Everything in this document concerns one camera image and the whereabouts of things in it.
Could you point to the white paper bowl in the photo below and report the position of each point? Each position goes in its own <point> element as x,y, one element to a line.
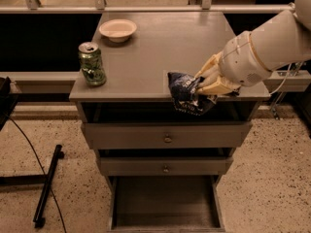
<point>118,30</point>

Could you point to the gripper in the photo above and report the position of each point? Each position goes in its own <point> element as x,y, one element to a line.
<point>241,60</point>

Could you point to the middle grey drawer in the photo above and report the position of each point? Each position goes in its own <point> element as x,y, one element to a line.
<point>163,166</point>

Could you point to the grey wooden drawer cabinet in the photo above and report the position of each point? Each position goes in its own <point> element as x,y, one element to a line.
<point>136,90</point>

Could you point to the blue chip bag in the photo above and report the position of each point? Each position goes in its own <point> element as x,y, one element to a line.
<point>183,89</point>

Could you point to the bottom grey open drawer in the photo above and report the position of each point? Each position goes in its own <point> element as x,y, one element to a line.
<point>173,204</point>

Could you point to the metal railing bar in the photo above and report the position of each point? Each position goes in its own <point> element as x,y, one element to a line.
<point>227,9</point>

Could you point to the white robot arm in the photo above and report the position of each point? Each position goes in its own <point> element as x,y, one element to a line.
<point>252,56</point>

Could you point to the green soda can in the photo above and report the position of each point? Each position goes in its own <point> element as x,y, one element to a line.
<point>91,63</point>

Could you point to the black stand base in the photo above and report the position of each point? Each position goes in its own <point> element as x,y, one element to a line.
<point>8,101</point>

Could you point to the top grey drawer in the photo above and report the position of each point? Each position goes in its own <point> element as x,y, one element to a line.
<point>134,136</point>

